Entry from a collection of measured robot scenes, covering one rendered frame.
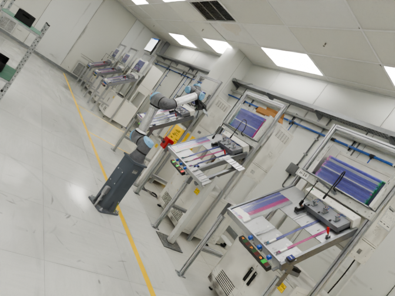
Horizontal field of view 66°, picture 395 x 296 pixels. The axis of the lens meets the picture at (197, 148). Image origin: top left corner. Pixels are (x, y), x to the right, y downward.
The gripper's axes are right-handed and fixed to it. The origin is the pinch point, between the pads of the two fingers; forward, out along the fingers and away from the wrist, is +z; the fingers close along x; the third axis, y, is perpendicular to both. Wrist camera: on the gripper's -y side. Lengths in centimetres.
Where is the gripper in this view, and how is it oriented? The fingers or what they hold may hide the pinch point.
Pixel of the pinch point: (202, 117)
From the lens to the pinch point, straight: 318.1
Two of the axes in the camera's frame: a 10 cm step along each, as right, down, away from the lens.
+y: -5.5, 1.5, -8.2
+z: 1.3, 9.9, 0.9
